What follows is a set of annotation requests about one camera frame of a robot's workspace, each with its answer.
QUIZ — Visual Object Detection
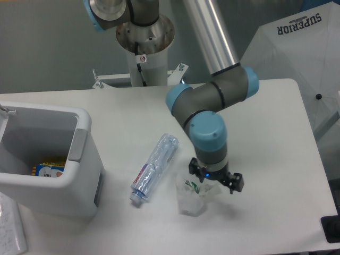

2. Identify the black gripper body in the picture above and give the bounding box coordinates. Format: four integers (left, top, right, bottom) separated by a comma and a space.
195, 163, 229, 184

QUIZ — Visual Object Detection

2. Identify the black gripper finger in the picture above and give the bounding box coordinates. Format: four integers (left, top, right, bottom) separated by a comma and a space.
189, 157, 205, 176
219, 173, 243, 194

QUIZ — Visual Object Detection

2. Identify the clear plastic wrapper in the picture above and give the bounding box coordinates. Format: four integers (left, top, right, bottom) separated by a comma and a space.
176, 172, 221, 217

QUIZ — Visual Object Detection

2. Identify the crushed clear plastic bottle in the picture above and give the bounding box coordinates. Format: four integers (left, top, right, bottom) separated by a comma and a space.
130, 133, 179, 206

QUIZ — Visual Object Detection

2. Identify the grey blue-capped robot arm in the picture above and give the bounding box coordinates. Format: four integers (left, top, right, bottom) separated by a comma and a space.
84, 1, 259, 192

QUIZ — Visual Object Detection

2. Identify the white trash can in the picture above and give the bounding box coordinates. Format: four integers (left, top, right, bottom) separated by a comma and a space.
1, 101, 105, 217

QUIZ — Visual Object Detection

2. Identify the black device at edge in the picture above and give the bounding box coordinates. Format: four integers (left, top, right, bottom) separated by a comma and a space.
321, 215, 339, 243

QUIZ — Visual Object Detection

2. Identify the blue yellow snack package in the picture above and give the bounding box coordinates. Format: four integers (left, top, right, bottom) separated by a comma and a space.
31, 156, 66, 178

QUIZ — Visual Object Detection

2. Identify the white Superior umbrella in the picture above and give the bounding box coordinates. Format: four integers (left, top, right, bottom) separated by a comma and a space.
241, 2, 339, 140

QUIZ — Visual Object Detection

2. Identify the white paper notebook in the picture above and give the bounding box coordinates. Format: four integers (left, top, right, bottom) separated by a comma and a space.
1, 193, 28, 254

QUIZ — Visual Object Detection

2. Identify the white metal base bracket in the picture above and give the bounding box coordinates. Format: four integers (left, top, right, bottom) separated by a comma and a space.
92, 63, 189, 89

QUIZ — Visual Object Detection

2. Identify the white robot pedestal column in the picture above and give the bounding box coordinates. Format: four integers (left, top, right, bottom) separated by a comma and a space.
116, 14, 175, 87

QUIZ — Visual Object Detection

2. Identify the black cable on pedestal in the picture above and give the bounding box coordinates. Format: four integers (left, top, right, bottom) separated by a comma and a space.
134, 41, 148, 87

